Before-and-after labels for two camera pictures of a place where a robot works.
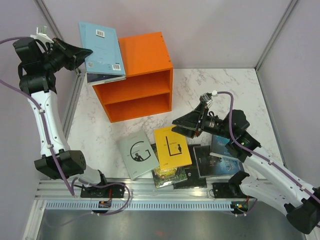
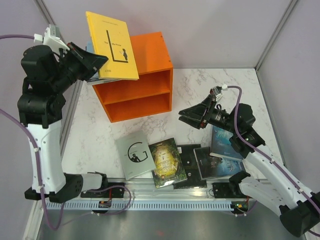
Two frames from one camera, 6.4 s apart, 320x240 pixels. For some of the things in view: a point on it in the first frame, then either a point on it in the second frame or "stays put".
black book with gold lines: (193, 180) stays put
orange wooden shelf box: (147, 89) stays put
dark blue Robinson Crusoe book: (95, 78) stays put
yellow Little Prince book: (172, 148) → (111, 38)
